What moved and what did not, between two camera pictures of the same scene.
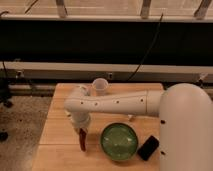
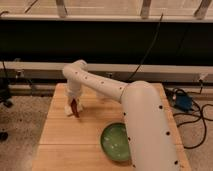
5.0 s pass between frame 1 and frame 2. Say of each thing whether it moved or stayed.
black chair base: stayed
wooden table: stayed
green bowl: stayed
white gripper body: moved
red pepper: moved
